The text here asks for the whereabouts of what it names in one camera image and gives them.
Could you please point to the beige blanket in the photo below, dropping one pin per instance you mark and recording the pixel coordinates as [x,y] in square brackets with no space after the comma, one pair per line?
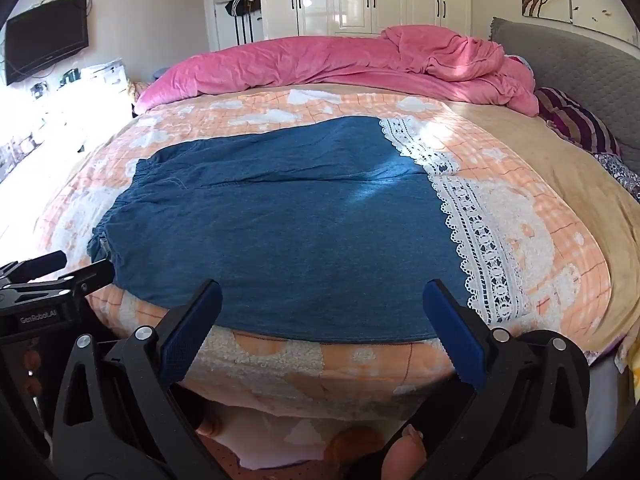
[575,200]

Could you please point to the black wall television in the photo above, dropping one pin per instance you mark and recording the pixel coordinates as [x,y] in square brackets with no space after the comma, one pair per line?
[47,40]

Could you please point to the purple striped pillow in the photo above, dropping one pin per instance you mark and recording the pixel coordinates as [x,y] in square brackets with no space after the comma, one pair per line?
[575,120]

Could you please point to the pink duvet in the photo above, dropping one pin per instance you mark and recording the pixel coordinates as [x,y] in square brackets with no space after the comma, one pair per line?
[310,67]

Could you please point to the floral patterned pillow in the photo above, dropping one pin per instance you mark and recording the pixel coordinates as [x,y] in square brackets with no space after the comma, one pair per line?
[622,172]

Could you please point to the person's left hand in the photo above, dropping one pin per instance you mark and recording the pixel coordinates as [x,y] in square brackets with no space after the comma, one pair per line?
[32,362]

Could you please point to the white cloth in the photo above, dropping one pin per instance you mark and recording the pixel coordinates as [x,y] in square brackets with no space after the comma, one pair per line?
[280,435]

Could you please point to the orange checked quilt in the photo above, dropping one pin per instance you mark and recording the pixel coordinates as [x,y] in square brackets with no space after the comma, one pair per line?
[545,240]

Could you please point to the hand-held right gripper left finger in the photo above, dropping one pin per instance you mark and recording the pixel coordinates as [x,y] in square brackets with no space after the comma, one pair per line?
[192,332]

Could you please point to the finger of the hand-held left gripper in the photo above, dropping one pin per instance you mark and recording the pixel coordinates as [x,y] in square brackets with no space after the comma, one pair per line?
[37,262]
[90,274]

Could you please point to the grey quilted headboard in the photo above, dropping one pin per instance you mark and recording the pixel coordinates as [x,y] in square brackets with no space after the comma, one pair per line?
[575,60]

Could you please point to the blue denim pants lace trim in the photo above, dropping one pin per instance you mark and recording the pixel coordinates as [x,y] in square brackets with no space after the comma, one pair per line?
[290,240]

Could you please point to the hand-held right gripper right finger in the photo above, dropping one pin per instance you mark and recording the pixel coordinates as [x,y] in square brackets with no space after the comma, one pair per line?
[457,332]

